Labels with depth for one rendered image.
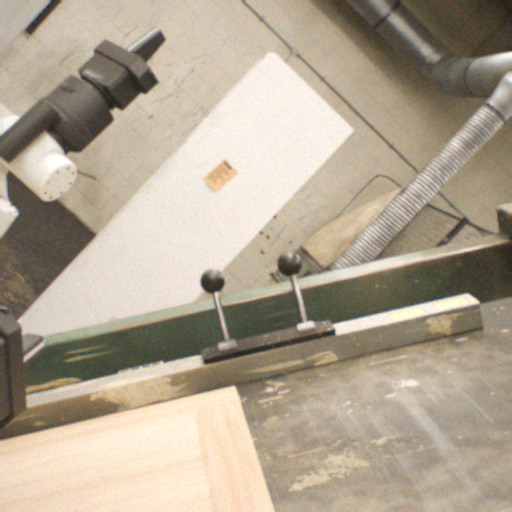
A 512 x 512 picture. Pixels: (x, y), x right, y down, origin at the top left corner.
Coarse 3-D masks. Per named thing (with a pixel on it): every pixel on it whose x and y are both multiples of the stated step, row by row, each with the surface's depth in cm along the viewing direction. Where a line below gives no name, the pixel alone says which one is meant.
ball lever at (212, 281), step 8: (208, 272) 141; (216, 272) 141; (200, 280) 141; (208, 280) 140; (216, 280) 140; (224, 280) 141; (208, 288) 140; (216, 288) 140; (216, 296) 141; (216, 304) 140; (216, 312) 140; (224, 320) 140; (224, 328) 139; (224, 336) 139; (224, 344) 138; (232, 344) 138
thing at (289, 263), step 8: (280, 256) 142; (288, 256) 141; (296, 256) 142; (280, 264) 142; (288, 264) 141; (296, 264) 141; (288, 272) 142; (296, 272) 142; (296, 280) 142; (296, 288) 141; (296, 296) 141; (296, 304) 141; (304, 312) 140; (304, 320) 140; (296, 328) 140; (304, 328) 139; (312, 328) 139
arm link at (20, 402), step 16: (0, 320) 90; (16, 320) 92; (0, 336) 90; (16, 336) 91; (0, 352) 90; (16, 352) 92; (0, 368) 90; (16, 368) 92; (0, 384) 90; (16, 384) 92; (0, 400) 91; (16, 400) 93; (0, 416) 91; (16, 416) 93
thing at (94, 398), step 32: (352, 320) 143; (384, 320) 140; (416, 320) 139; (448, 320) 140; (480, 320) 141; (288, 352) 138; (320, 352) 139; (352, 352) 139; (96, 384) 138; (128, 384) 136; (160, 384) 136; (192, 384) 137; (224, 384) 138; (32, 416) 135; (64, 416) 136; (96, 416) 136
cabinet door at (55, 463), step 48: (48, 432) 130; (96, 432) 126; (144, 432) 124; (192, 432) 121; (240, 432) 118; (0, 480) 119; (48, 480) 116; (96, 480) 113; (144, 480) 111; (192, 480) 109; (240, 480) 106
